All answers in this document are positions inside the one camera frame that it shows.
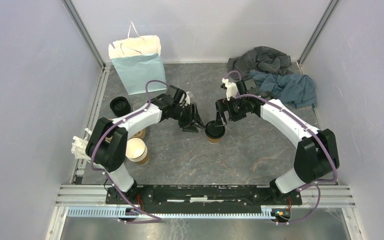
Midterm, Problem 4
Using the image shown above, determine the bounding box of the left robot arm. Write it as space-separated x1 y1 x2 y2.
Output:
84 85 205 204

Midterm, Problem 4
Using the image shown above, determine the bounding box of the light blue paper bag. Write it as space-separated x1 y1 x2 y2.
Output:
108 22 167 95

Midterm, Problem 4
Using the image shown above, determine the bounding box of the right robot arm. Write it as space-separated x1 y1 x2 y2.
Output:
205 77 340 204

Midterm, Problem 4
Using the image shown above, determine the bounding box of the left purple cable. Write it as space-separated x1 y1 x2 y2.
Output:
89 80 173 224

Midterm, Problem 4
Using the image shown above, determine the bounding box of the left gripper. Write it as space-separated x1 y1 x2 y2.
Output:
171 102 206 134

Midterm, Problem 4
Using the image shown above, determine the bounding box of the black coffee cup lid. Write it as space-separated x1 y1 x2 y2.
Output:
204 120 226 139

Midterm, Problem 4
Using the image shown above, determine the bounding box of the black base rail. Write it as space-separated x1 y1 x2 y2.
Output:
104 184 303 224

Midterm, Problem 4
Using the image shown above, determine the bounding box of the blue crumpled cloth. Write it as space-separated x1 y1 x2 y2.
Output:
247 70 316 109

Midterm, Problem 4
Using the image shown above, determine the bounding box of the purple cable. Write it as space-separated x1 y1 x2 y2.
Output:
225 70 339 226
89 80 173 224

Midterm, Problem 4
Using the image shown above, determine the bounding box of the stack of paper cups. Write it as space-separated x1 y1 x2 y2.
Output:
125 138 149 165

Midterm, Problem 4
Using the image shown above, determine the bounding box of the stack of black lids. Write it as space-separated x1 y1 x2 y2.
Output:
109 96 131 117

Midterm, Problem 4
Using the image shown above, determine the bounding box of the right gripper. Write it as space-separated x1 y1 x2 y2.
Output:
214 94 248 126

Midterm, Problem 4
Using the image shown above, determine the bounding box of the brown paper coffee cup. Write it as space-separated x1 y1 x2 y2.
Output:
207 136 221 144

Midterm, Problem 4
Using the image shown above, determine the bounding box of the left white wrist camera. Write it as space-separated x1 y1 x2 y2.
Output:
180 91 192 107

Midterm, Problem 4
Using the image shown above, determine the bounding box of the grey crumpled cloth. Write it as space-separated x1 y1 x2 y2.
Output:
227 46 293 79

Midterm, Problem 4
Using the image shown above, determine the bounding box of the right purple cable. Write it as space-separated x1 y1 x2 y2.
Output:
225 70 339 226

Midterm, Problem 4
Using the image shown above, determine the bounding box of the brown cardboard cup carrier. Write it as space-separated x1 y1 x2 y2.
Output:
105 117 147 141

